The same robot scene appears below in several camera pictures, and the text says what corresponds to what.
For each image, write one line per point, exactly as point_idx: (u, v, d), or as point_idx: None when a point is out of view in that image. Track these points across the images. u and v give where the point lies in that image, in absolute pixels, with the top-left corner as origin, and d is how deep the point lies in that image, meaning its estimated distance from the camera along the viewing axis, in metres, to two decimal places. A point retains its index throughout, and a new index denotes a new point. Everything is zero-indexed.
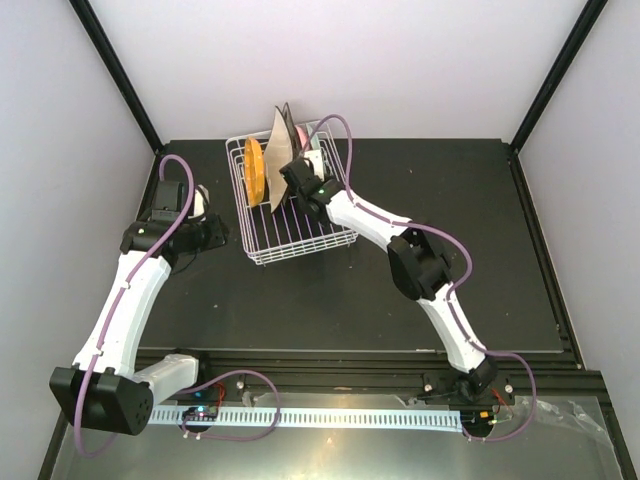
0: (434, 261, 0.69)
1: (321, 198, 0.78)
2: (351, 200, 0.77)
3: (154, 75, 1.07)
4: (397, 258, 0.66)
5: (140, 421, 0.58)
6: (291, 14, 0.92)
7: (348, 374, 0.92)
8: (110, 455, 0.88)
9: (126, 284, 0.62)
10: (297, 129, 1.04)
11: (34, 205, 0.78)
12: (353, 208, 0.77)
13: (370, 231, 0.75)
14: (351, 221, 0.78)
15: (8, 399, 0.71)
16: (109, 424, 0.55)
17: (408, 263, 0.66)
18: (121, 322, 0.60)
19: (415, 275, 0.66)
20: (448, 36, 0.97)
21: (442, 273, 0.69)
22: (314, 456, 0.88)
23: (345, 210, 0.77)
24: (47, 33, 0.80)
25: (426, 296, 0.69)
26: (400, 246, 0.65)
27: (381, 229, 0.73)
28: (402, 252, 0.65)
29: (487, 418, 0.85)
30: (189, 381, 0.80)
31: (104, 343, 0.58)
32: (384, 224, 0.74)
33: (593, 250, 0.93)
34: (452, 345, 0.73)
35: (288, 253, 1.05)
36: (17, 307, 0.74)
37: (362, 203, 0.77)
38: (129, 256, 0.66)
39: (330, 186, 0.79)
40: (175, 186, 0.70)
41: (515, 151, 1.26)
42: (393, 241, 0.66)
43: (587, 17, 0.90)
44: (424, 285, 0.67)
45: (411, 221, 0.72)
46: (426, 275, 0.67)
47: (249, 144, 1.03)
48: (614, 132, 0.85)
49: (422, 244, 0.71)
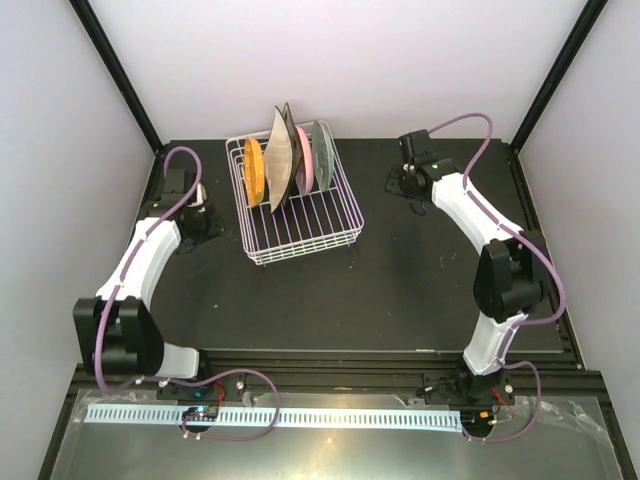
0: (528, 285, 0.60)
1: (433, 172, 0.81)
2: (465, 188, 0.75)
3: (154, 76, 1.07)
4: (489, 264, 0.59)
5: (150, 367, 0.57)
6: (290, 14, 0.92)
7: (348, 374, 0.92)
8: (106, 456, 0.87)
9: (144, 237, 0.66)
10: (297, 129, 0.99)
11: (34, 204, 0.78)
12: (463, 194, 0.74)
13: (474, 228, 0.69)
14: (454, 205, 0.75)
15: (7, 399, 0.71)
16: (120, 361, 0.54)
17: (498, 273, 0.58)
18: (141, 264, 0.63)
19: (498, 290, 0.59)
20: (447, 37, 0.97)
21: (529, 302, 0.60)
22: (313, 456, 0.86)
23: (454, 193, 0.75)
24: (47, 33, 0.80)
25: (497, 316, 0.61)
26: (497, 251, 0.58)
27: (484, 227, 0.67)
28: (497, 259, 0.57)
29: (487, 418, 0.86)
30: (189, 374, 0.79)
31: (126, 278, 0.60)
32: (489, 224, 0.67)
33: (594, 250, 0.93)
34: (481, 356, 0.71)
35: (288, 253, 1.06)
36: (16, 306, 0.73)
37: (474, 194, 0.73)
38: (144, 220, 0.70)
39: (444, 166, 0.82)
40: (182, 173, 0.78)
41: (515, 151, 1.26)
42: (491, 244, 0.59)
43: (586, 17, 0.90)
44: (504, 304, 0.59)
45: (520, 232, 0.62)
46: (512, 295, 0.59)
47: (249, 144, 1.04)
48: (614, 131, 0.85)
49: (524, 262, 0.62)
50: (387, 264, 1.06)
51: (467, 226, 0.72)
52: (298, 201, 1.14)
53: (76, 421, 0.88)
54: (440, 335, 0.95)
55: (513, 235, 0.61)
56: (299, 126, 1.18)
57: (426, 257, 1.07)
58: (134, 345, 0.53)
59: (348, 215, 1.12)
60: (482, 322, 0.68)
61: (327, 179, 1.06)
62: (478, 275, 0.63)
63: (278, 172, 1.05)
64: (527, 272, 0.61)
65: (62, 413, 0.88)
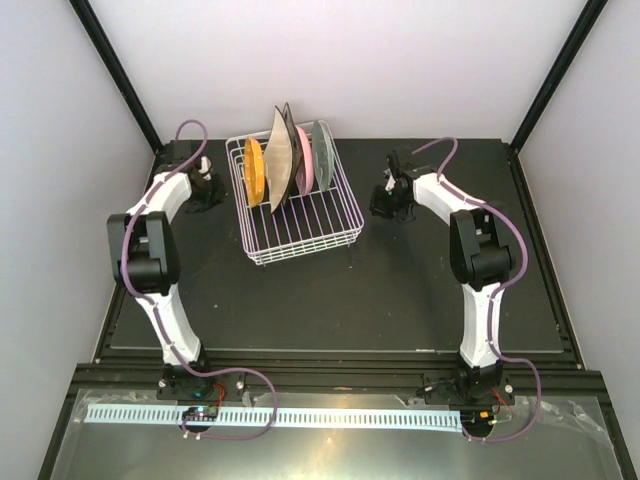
0: (496, 251, 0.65)
1: (412, 174, 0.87)
2: (438, 179, 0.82)
3: (154, 75, 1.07)
4: (456, 232, 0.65)
5: (171, 279, 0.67)
6: (290, 14, 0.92)
7: (348, 374, 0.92)
8: (106, 455, 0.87)
9: (163, 179, 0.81)
10: (297, 129, 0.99)
11: (34, 205, 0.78)
12: (437, 185, 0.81)
13: (446, 206, 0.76)
14: (431, 196, 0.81)
15: (7, 401, 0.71)
16: (145, 269, 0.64)
17: (465, 238, 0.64)
18: (160, 197, 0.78)
19: (467, 256, 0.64)
20: (448, 36, 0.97)
21: (500, 268, 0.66)
22: (313, 456, 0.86)
23: (429, 184, 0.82)
24: (47, 33, 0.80)
25: (472, 284, 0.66)
26: (462, 219, 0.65)
27: (452, 203, 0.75)
28: (462, 225, 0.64)
29: (487, 418, 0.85)
30: (189, 356, 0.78)
31: (150, 203, 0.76)
32: (456, 200, 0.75)
33: (594, 250, 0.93)
34: (472, 340, 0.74)
35: (288, 253, 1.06)
36: (17, 306, 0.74)
37: (446, 183, 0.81)
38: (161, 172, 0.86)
39: (424, 169, 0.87)
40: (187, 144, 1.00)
41: (515, 151, 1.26)
42: (458, 213, 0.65)
43: (586, 17, 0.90)
44: (475, 269, 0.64)
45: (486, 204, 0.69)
46: (480, 260, 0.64)
47: (249, 144, 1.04)
48: (614, 131, 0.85)
49: (492, 232, 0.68)
50: (388, 263, 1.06)
51: (442, 208, 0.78)
52: (298, 201, 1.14)
53: (76, 421, 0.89)
54: (439, 334, 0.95)
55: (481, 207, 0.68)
56: (299, 126, 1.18)
57: (426, 257, 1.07)
58: (159, 256, 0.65)
59: (348, 215, 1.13)
60: (467, 300, 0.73)
61: (327, 179, 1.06)
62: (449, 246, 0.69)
63: (278, 172, 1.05)
64: (495, 240, 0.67)
65: (63, 412, 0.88)
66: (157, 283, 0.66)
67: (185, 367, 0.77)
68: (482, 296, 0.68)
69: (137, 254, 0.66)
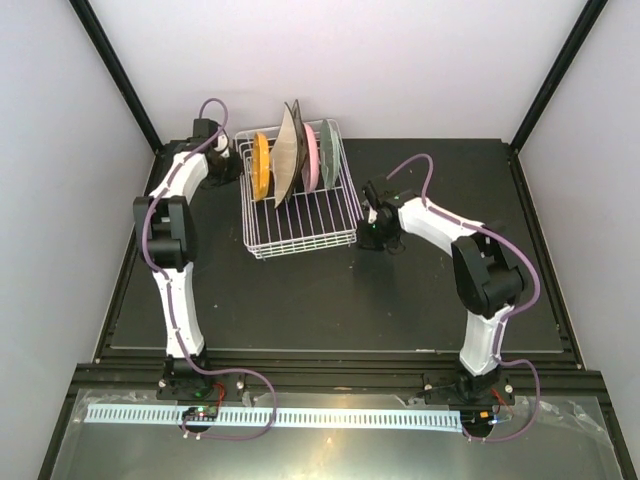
0: (507, 274, 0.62)
1: (395, 203, 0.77)
2: (423, 204, 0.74)
3: (154, 75, 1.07)
4: (463, 261, 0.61)
5: (189, 258, 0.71)
6: (290, 14, 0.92)
7: (349, 374, 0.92)
8: (106, 456, 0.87)
9: (182, 161, 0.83)
10: (305, 127, 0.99)
11: (34, 205, 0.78)
12: (425, 211, 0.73)
13: (444, 235, 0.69)
14: (422, 226, 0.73)
15: (8, 400, 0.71)
16: (168, 246, 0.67)
17: (474, 267, 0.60)
18: (180, 180, 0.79)
19: (479, 285, 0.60)
20: (448, 36, 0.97)
21: (513, 292, 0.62)
22: (314, 456, 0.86)
23: (416, 213, 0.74)
24: (48, 32, 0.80)
25: (486, 312, 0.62)
26: (466, 247, 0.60)
27: (450, 232, 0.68)
28: (468, 252, 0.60)
29: (488, 418, 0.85)
30: (193, 349, 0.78)
31: (171, 184, 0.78)
32: (453, 226, 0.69)
33: (594, 249, 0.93)
34: (476, 355, 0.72)
35: (289, 248, 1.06)
36: (17, 305, 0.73)
37: (434, 207, 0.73)
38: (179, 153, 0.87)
39: (406, 193, 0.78)
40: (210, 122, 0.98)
41: (515, 151, 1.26)
42: (459, 239, 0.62)
43: (586, 17, 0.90)
44: (489, 297, 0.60)
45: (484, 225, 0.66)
46: (494, 287, 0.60)
47: (256, 139, 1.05)
48: (614, 131, 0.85)
49: (496, 253, 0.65)
50: (388, 263, 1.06)
51: (438, 237, 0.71)
52: (302, 197, 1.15)
53: (76, 421, 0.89)
54: (440, 335, 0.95)
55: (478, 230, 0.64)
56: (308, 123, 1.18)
57: (426, 257, 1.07)
58: (180, 235, 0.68)
59: (353, 216, 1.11)
60: (471, 319, 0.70)
61: (332, 177, 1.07)
62: (455, 275, 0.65)
63: (285, 169, 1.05)
64: (501, 262, 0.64)
65: (63, 413, 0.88)
66: (176, 261, 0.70)
67: (188, 361, 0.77)
68: (488, 328, 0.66)
69: (159, 233, 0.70)
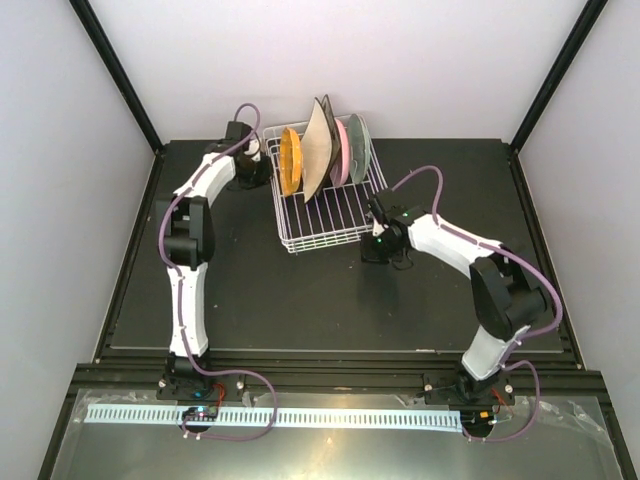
0: (529, 294, 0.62)
1: (404, 220, 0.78)
2: (436, 223, 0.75)
3: (154, 75, 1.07)
4: (482, 283, 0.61)
5: (203, 257, 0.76)
6: (291, 15, 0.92)
7: (349, 374, 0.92)
8: (106, 455, 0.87)
9: (210, 163, 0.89)
10: (337, 122, 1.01)
11: (34, 204, 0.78)
12: (438, 230, 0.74)
13: (461, 254, 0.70)
14: (435, 245, 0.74)
15: (8, 400, 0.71)
16: (182, 245, 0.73)
17: (493, 289, 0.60)
18: (204, 182, 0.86)
19: (501, 307, 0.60)
20: (448, 37, 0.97)
21: (534, 313, 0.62)
22: (314, 456, 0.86)
23: (430, 232, 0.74)
24: (48, 33, 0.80)
25: (509, 334, 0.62)
26: (485, 268, 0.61)
27: (467, 251, 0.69)
28: (487, 274, 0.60)
29: (487, 418, 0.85)
30: (196, 349, 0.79)
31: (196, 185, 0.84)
32: (469, 245, 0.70)
33: (594, 249, 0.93)
34: (484, 363, 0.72)
35: (320, 242, 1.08)
36: (17, 305, 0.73)
37: (447, 226, 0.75)
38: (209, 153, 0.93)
39: (415, 211, 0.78)
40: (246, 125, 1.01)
41: (515, 151, 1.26)
42: (477, 261, 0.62)
43: (586, 18, 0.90)
44: (511, 319, 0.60)
45: (501, 246, 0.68)
46: (516, 309, 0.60)
47: (287, 133, 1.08)
48: (613, 132, 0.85)
49: (517, 274, 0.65)
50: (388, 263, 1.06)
51: (453, 256, 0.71)
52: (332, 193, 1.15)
53: (75, 421, 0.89)
54: (440, 335, 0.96)
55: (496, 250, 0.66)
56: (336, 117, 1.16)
57: (426, 257, 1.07)
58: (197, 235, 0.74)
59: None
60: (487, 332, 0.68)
61: (362, 171, 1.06)
62: (475, 297, 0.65)
63: (316, 164, 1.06)
64: (521, 282, 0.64)
65: (62, 413, 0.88)
66: (191, 260, 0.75)
67: (190, 360, 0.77)
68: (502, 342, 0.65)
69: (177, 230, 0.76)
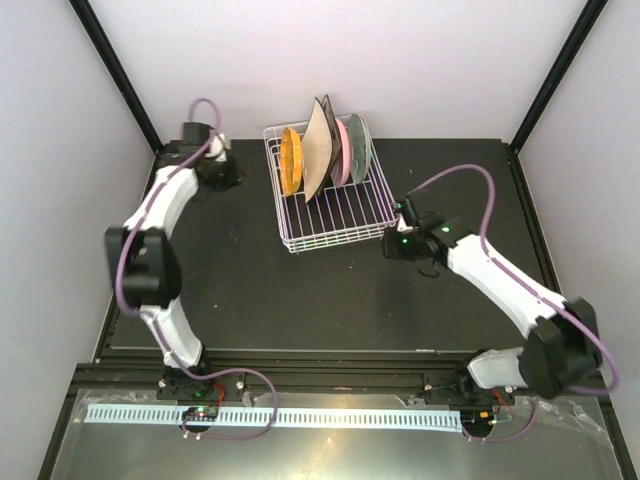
0: (583, 356, 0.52)
1: (445, 236, 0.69)
2: (486, 254, 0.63)
3: (154, 75, 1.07)
4: (541, 349, 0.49)
5: (172, 295, 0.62)
6: (290, 15, 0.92)
7: (348, 374, 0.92)
8: (107, 455, 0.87)
9: (165, 180, 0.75)
10: (337, 121, 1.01)
11: (34, 205, 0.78)
12: (487, 262, 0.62)
13: (508, 296, 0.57)
14: (479, 278, 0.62)
15: (8, 401, 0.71)
16: (145, 283, 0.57)
17: (552, 356, 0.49)
18: (160, 204, 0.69)
19: (554, 373, 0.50)
20: (448, 37, 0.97)
21: (585, 372, 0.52)
22: (314, 456, 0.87)
23: (476, 263, 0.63)
24: (47, 33, 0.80)
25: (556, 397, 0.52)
26: (546, 332, 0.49)
27: (520, 301, 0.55)
28: (550, 344, 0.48)
29: (487, 418, 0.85)
30: (189, 360, 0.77)
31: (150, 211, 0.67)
32: (528, 296, 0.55)
33: (594, 250, 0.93)
34: (491, 376, 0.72)
35: (322, 242, 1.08)
36: (17, 306, 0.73)
37: (498, 258, 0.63)
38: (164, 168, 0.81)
39: (456, 226, 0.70)
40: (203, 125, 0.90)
41: (515, 151, 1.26)
42: (539, 325, 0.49)
43: (586, 17, 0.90)
44: (562, 384, 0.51)
45: (568, 306, 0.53)
46: (570, 373, 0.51)
47: (287, 133, 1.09)
48: (614, 132, 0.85)
49: (571, 330, 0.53)
50: (389, 263, 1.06)
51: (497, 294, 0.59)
52: (333, 193, 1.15)
53: (75, 421, 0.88)
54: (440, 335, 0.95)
55: (558, 311, 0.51)
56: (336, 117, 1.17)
57: None
58: (159, 271, 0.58)
59: (382, 210, 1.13)
60: (502, 355, 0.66)
61: (363, 171, 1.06)
62: (524, 351, 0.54)
63: (316, 165, 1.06)
64: (578, 341, 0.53)
65: (62, 413, 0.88)
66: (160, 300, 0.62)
67: (184, 370, 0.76)
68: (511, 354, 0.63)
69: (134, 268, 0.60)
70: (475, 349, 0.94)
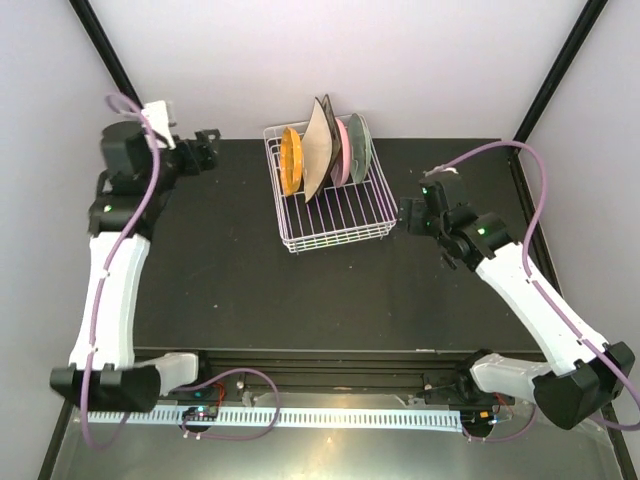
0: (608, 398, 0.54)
1: (482, 240, 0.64)
2: (528, 275, 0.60)
3: (154, 76, 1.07)
4: (575, 394, 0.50)
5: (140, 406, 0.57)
6: (290, 14, 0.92)
7: (348, 374, 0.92)
8: (108, 456, 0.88)
9: (104, 275, 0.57)
10: (338, 121, 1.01)
11: (34, 205, 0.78)
12: (527, 284, 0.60)
13: (549, 330, 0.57)
14: (516, 300, 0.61)
15: (10, 401, 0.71)
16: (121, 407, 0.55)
17: (584, 402, 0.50)
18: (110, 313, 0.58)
19: (579, 414, 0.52)
20: (447, 37, 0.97)
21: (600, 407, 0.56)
22: (314, 456, 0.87)
23: (514, 284, 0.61)
24: (47, 33, 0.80)
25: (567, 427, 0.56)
26: (586, 379, 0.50)
27: (561, 341, 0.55)
28: (587, 392, 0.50)
29: (487, 418, 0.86)
30: (189, 377, 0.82)
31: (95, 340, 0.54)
32: (570, 335, 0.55)
33: (594, 251, 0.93)
34: (491, 382, 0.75)
35: (322, 242, 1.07)
36: (17, 306, 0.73)
37: (540, 282, 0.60)
38: (98, 239, 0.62)
39: (493, 228, 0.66)
40: (134, 132, 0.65)
41: (515, 151, 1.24)
42: (579, 373, 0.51)
43: (587, 17, 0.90)
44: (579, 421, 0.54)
45: (608, 353, 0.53)
46: (589, 408, 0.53)
47: (288, 133, 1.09)
48: (613, 132, 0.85)
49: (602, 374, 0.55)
50: (389, 263, 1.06)
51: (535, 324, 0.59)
52: (333, 193, 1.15)
53: (75, 421, 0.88)
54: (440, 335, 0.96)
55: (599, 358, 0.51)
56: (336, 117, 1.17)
57: (427, 257, 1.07)
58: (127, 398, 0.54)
59: (382, 210, 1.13)
60: (510, 368, 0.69)
61: (363, 171, 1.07)
62: (548, 384, 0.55)
63: (316, 165, 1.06)
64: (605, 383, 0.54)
65: (63, 412, 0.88)
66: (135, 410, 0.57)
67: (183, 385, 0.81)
68: (521, 371, 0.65)
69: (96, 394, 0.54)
70: (474, 349, 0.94)
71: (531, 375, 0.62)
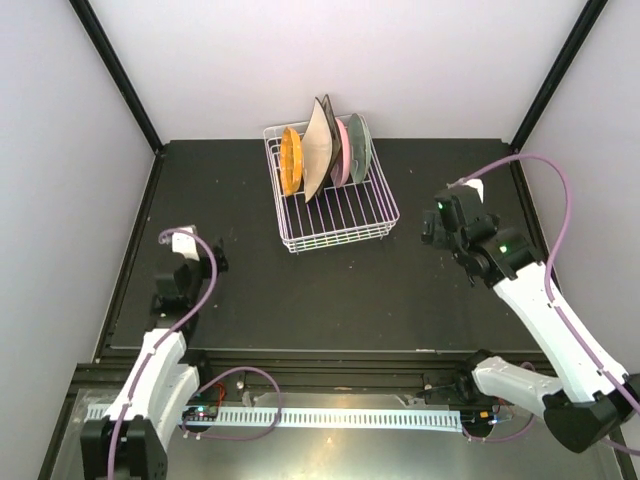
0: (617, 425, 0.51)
1: (503, 259, 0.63)
2: (550, 300, 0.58)
3: (154, 76, 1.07)
4: (591, 423, 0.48)
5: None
6: (290, 14, 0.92)
7: (348, 374, 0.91)
8: None
9: (152, 352, 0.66)
10: (338, 121, 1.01)
11: (35, 205, 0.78)
12: (550, 310, 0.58)
13: (566, 357, 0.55)
14: (537, 323, 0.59)
15: (9, 400, 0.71)
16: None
17: (600, 433, 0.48)
18: (148, 380, 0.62)
19: (591, 443, 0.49)
20: (448, 37, 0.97)
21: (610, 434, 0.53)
22: (314, 455, 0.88)
23: (537, 309, 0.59)
24: (49, 34, 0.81)
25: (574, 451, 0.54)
26: (601, 412, 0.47)
27: (581, 370, 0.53)
28: (603, 427, 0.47)
29: (487, 418, 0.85)
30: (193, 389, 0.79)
31: (134, 396, 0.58)
32: (590, 365, 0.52)
33: (594, 251, 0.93)
34: (495, 385, 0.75)
35: (322, 242, 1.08)
36: (18, 306, 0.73)
37: (563, 306, 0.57)
38: (150, 335, 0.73)
39: (515, 246, 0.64)
40: (177, 266, 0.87)
41: (515, 151, 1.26)
42: (596, 407, 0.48)
43: (587, 17, 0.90)
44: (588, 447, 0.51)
45: (628, 384, 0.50)
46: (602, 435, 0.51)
47: (288, 133, 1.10)
48: (614, 132, 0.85)
49: None
50: (389, 263, 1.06)
51: (553, 348, 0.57)
52: (333, 193, 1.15)
53: (76, 421, 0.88)
54: (440, 335, 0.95)
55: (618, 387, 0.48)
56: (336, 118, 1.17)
57: (427, 257, 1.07)
58: (140, 464, 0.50)
59: (382, 210, 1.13)
60: (518, 378, 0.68)
61: (363, 171, 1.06)
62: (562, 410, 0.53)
63: (317, 166, 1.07)
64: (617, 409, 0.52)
65: (62, 412, 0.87)
66: None
67: None
68: (529, 385, 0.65)
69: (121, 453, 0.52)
70: (475, 349, 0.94)
71: (541, 391, 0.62)
